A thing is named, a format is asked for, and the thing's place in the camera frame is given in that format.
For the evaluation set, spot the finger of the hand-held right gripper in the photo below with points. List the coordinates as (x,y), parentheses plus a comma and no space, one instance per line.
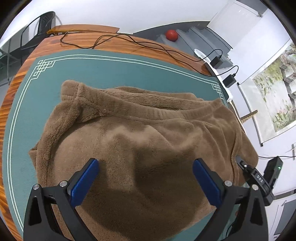
(244,165)

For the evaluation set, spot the grey stairs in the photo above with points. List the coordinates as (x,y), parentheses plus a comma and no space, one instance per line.
(192,34)

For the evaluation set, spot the white power strip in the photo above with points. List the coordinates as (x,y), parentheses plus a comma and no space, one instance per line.
(217,74)

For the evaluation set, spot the brown fleece sweater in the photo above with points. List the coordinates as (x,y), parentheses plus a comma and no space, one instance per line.
(138,139)

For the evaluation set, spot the red ball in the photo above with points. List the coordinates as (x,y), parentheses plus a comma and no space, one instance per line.
(171,35)

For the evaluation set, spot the wooden bench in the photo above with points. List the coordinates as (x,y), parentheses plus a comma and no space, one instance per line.
(83,29)

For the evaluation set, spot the wooden abacus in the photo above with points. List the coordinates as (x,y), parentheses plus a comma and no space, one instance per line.
(248,115)

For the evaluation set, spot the wall scroll painting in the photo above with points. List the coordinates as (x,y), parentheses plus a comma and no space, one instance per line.
(272,92)

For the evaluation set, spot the green table mat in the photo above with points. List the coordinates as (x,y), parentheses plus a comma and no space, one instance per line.
(115,69)

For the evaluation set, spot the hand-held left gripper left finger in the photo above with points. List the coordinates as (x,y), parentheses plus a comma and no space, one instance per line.
(84,183)

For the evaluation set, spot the white dish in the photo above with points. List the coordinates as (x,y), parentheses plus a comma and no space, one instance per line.
(201,54)

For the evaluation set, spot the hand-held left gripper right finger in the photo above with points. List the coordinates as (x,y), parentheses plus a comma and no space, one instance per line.
(208,185)

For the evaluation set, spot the black charger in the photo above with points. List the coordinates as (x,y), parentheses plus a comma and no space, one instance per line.
(229,80)
(216,62)

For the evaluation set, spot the black mesh chair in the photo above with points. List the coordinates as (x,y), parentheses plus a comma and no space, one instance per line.
(46,20)

